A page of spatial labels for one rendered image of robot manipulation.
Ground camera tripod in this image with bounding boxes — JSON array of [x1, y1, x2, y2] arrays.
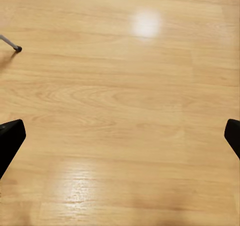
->
[[0, 34, 23, 51]]

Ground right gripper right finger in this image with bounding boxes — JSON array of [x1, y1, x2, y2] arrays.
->
[[224, 119, 240, 158]]

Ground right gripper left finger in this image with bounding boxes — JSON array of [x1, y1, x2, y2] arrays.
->
[[0, 119, 26, 179]]

